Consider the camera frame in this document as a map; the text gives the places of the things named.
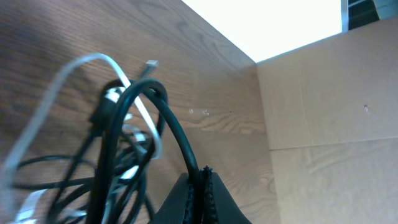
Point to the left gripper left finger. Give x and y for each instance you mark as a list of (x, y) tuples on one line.
[(180, 206)]

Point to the cardboard panel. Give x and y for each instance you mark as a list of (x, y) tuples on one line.
[(331, 120)]

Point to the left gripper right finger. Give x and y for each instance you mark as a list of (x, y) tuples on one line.
[(218, 205)]

